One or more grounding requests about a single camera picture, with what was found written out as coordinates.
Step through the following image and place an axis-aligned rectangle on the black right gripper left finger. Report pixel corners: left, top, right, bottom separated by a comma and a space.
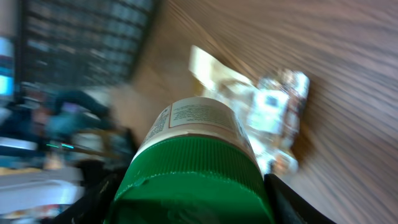
41, 173, 123, 224

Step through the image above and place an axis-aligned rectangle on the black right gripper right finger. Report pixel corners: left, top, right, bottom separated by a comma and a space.
264, 174, 335, 224

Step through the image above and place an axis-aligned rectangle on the green lid jar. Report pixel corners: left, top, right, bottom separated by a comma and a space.
105, 97, 274, 223

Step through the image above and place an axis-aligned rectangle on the clear brown snack bag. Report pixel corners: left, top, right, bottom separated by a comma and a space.
189, 45, 310, 176

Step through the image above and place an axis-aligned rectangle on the grey plastic basket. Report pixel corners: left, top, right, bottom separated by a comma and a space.
18, 0, 162, 88

